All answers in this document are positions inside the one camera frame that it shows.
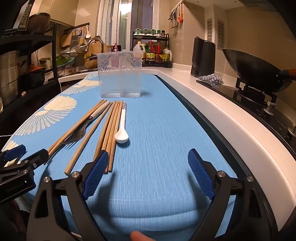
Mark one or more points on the black pot with orange lid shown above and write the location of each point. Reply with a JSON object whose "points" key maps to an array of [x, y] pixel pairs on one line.
{"points": [[34, 76]]}

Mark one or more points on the white plastic jug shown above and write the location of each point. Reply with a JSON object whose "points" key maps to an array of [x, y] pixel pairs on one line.
{"points": [[138, 47]]}

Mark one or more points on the chrome kitchen faucet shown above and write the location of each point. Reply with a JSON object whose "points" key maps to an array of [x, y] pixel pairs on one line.
{"points": [[94, 39]]}

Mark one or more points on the person's right hand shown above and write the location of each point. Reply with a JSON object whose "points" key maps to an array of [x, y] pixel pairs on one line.
{"points": [[140, 236]]}

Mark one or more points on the white framed window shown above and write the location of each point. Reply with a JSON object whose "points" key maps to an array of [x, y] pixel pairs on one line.
{"points": [[124, 23]]}

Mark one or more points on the row of green-lid spice jars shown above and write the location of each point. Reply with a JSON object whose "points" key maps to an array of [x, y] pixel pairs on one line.
{"points": [[148, 32]]}

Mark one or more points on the black spice rack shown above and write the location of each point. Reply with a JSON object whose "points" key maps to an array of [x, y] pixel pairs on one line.
{"points": [[170, 62]]}

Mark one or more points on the light hanging wooden board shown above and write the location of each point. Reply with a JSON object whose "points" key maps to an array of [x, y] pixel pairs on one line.
{"points": [[66, 39]]}

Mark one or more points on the red sauce bottle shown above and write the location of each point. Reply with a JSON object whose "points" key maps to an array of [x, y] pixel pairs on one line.
{"points": [[158, 52]]}

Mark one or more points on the stainless steel pot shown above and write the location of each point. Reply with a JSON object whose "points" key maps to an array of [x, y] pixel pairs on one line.
{"points": [[9, 76]]}

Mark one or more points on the dark bowl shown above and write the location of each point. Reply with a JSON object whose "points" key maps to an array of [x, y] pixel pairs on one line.
{"points": [[39, 23]]}

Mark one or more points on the dark grey electric kettle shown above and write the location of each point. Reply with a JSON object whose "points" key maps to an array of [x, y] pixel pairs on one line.
{"points": [[203, 58]]}

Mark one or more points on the blue white dishcloth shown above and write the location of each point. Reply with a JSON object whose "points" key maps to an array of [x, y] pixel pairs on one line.
{"points": [[211, 79]]}

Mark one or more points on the microwave oven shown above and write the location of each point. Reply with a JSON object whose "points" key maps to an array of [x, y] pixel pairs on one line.
{"points": [[23, 16]]}

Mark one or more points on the metal bowl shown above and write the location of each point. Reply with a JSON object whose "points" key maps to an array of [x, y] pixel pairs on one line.
{"points": [[69, 54]]}

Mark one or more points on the yellow label sauce bottle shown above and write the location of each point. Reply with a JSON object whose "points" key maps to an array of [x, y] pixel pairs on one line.
{"points": [[150, 54]]}

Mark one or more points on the white wall vent grille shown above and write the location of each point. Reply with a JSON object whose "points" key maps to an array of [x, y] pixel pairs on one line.
{"points": [[220, 32], [209, 26]]}

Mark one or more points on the clear plastic utensil holder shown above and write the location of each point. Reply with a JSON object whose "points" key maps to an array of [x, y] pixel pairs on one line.
{"points": [[108, 76]]}

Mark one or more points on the metal grater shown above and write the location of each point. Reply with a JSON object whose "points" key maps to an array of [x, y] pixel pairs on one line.
{"points": [[74, 39]]}

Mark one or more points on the kitchen scissors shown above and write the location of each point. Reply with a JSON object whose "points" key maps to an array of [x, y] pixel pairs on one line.
{"points": [[173, 19]]}

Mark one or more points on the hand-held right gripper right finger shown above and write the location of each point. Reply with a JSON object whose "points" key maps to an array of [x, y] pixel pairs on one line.
{"points": [[201, 171]]}

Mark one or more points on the pink dish soap bottle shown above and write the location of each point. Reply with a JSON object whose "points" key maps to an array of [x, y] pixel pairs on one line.
{"points": [[115, 48]]}

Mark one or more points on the black wok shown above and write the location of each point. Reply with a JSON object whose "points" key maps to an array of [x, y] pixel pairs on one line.
{"points": [[252, 69]]}

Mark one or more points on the black wall hook rail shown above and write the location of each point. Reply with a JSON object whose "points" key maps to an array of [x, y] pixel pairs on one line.
{"points": [[76, 26]]}

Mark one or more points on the black glass gas stove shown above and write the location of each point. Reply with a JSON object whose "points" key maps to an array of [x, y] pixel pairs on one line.
{"points": [[231, 92]]}

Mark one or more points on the green plastic basin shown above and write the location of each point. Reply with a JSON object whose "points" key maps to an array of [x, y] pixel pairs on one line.
{"points": [[66, 61]]}

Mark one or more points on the round wooden cutting board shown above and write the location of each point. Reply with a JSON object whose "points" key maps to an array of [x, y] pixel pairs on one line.
{"points": [[96, 48]]}

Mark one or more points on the wall power socket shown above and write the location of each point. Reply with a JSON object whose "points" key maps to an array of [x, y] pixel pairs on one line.
{"points": [[45, 62]]}

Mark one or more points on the white hanging ladle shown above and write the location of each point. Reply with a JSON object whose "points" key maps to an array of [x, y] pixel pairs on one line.
{"points": [[87, 34]]}

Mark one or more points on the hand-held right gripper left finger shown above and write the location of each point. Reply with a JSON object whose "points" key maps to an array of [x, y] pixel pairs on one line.
{"points": [[96, 173]]}

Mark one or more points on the yellow oil bottle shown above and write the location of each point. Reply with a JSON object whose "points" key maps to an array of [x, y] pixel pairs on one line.
{"points": [[167, 56]]}

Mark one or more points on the blue patterned table cloth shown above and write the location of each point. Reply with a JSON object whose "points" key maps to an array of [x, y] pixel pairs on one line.
{"points": [[161, 139]]}

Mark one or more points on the silver stove knob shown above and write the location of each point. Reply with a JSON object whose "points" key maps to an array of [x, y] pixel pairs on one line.
{"points": [[268, 109]]}

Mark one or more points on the black metal shelf rack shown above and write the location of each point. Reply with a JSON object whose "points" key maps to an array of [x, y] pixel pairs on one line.
{"points": [[27, 41]]}

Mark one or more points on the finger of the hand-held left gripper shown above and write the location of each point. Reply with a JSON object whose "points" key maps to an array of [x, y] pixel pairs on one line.
{"points": [[34, 160], [13, 152]]}

